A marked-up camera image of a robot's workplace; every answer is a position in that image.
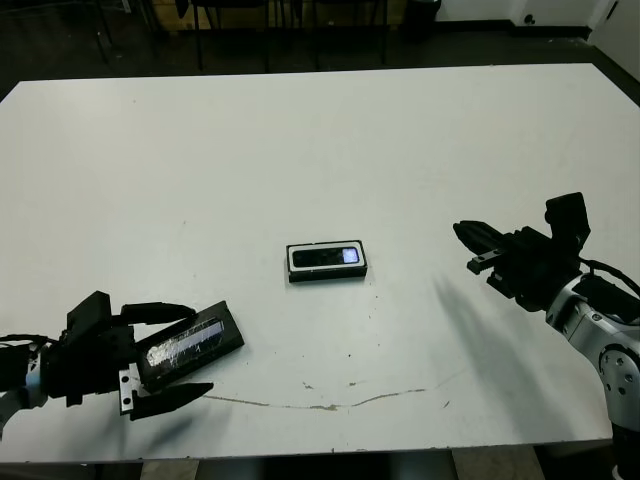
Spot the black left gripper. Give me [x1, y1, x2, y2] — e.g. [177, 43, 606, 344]
[37, 301, 215, 421]

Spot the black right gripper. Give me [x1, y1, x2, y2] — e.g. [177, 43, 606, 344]
[453, 219, 584, 311]

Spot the black box lid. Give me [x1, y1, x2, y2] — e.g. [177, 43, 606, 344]
[134, 299, 246, 396]

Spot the black box with white insert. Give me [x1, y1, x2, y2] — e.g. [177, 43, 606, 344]
[285, 238, 370, 285]

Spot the black trash bin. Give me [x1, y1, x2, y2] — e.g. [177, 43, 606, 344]
[402, 0, 444, 41]

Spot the white door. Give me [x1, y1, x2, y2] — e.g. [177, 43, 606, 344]
[589, 0, 640, 49]

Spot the black mesh chair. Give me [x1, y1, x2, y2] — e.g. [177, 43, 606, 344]
[192, 0, 271, 71]

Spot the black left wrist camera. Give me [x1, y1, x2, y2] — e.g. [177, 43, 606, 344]
[64, 291, 114, 346]

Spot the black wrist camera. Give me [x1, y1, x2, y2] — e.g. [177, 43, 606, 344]
[543, 192, 592, 251]
[64, 291, 114, 346]

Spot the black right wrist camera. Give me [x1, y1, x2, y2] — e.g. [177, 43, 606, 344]
[543, 192, 592, 251]

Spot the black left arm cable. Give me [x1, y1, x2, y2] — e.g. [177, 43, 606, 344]
[0, 333, 61, 351]

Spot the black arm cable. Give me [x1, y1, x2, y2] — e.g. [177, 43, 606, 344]
[0, 333, 61, 351]
[574, 257, 640, 301]

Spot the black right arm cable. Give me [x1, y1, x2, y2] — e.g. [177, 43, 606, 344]
[574, 257, 640, 301]

